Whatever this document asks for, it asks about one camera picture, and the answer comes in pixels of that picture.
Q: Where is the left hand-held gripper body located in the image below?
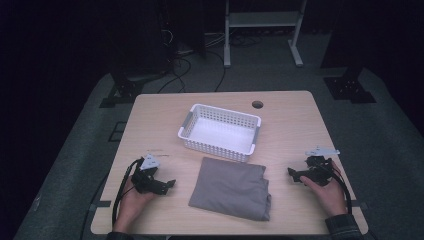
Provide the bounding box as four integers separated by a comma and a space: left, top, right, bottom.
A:
130, 153, 168, 195

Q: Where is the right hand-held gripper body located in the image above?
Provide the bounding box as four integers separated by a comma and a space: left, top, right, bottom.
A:
301, 146, 341, 187

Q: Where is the grey cloth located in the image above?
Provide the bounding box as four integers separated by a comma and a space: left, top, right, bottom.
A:
188, 156, 272, 222

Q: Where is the white plastic basket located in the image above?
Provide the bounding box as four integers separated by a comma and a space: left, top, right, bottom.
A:
177, 103, 262, 163

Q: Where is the person's right hand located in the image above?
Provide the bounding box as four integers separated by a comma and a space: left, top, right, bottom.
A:
299, 165, 349, 219

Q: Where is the person's left hand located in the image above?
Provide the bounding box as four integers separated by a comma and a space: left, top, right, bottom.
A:
113, 185, 157, 233

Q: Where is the grey tape strip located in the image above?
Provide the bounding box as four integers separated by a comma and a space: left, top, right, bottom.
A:
349, 201, 369, 212
89, 199, 112, 212

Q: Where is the black stand base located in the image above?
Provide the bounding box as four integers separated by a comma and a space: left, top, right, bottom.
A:
98, 73, 145, 109
322, 65, 378, 105

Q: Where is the white metal stand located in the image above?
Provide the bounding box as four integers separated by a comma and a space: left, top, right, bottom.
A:
222, 0, 308, 69

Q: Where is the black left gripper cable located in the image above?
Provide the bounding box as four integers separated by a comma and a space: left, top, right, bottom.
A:
111, 158, 144, 228

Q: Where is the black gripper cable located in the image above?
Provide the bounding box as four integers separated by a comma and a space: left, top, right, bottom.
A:
328, 160, 354, 215
111, 158, 144, 228

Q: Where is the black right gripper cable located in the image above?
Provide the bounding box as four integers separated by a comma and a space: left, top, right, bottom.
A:
328, 160, 354, 215

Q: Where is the black floor cable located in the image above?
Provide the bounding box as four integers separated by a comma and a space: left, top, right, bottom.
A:
156, 55, 193, 95
205, 49, 228, 93

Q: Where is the tangle of floor cables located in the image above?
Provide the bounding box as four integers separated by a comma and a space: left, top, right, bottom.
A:
229, 32, 265, 48

